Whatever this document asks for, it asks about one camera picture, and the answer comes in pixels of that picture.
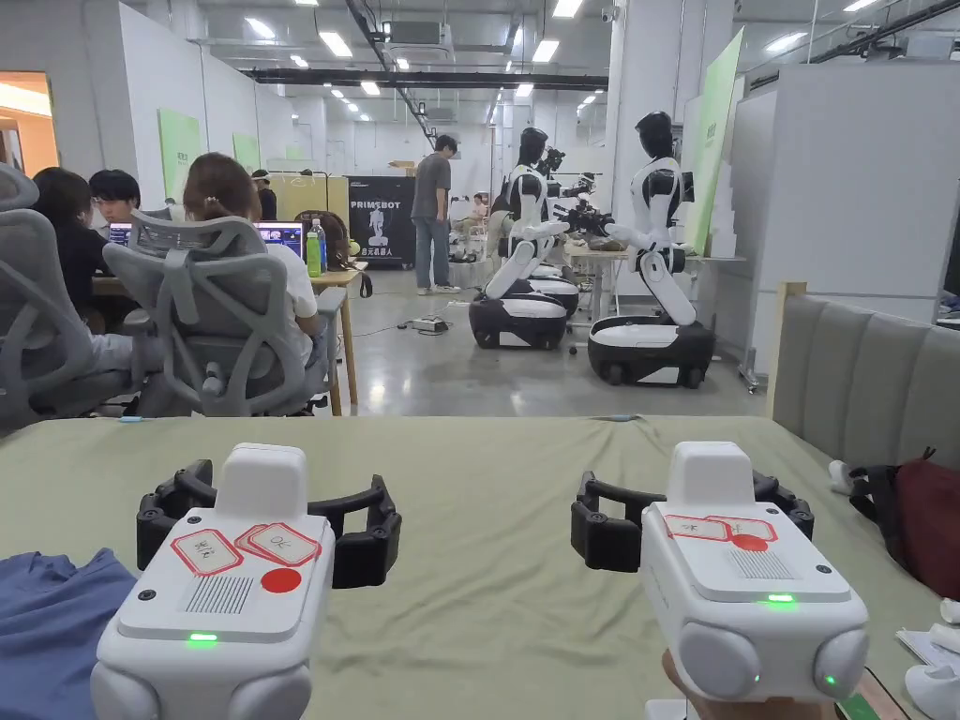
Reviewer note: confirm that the black and white humanoid robot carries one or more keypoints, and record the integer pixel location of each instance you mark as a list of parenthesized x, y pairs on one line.
[(521, 315), (559, 289), (652, 225)]

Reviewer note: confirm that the white paper sheet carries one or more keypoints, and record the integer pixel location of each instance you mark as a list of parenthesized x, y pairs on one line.
[(919, 645)]

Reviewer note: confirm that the white power strip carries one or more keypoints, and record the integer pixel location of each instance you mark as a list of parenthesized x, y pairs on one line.
[(429, 325)]

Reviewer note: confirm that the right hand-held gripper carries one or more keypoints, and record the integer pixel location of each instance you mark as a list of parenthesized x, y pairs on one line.
[(742, 607)]

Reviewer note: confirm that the white plastic object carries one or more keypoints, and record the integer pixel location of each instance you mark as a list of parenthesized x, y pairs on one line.
[(934, 690)]

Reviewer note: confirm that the blue shirt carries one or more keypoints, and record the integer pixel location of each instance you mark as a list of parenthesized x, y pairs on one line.
[(52, 630)]

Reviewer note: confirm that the bed with pale green sheet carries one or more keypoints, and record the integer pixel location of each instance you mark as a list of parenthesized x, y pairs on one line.
[(487, 615)]

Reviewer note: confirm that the grey padded headboard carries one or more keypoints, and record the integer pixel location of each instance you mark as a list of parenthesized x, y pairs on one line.
[(862, 375)]

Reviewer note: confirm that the small white object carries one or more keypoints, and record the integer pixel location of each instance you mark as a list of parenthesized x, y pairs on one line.
[(839, 476)]

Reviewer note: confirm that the wooden desk with laptops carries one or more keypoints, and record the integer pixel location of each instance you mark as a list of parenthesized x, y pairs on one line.
[(337, 281)]

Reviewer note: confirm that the dark red and black bag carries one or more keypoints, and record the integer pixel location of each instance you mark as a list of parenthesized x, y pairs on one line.
[(926, 517)]

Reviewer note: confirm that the person's right hand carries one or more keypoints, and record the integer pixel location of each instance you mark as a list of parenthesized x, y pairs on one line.
[(750, 712)]

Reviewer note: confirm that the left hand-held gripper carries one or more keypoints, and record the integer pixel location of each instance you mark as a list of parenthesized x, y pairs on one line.
[(225, 592)]

